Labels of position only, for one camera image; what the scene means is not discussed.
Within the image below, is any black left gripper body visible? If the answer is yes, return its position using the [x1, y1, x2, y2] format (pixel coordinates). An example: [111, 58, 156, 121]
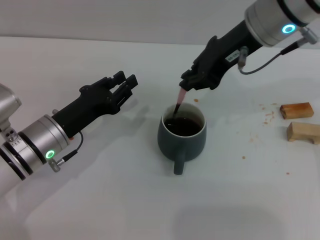
[51, 76, 121, 139]

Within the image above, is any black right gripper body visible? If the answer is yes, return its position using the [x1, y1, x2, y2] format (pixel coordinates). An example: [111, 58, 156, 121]
[191, 19, 263, 91]

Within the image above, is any pink handled metal spoon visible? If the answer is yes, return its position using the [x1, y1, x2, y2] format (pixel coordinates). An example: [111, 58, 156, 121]
[172, 87, 188, 121]

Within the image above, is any grey ceramic cup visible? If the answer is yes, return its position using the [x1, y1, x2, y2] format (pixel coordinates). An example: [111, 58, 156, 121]
[156, 102, 208, 176]

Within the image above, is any dark coffee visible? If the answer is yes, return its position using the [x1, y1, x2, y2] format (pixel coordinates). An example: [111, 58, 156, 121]
[163, 116, 203, 138]

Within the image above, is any stained rectangular wooden block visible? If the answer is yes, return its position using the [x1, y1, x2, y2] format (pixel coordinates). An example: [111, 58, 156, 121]
[279, 101, 315, 120]

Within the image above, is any light notched wooden block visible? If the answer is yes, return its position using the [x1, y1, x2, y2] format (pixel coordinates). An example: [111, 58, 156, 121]
[286, 121, 320, 145]

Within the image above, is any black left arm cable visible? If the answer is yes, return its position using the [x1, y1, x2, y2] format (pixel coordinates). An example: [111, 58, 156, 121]
[51, 130, 85, 173]

